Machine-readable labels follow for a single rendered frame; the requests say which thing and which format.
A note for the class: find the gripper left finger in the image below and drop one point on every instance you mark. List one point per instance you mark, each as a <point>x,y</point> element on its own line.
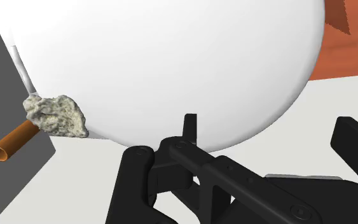
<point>135,186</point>

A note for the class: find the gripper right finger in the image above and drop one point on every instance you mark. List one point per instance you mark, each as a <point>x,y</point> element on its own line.
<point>352,139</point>

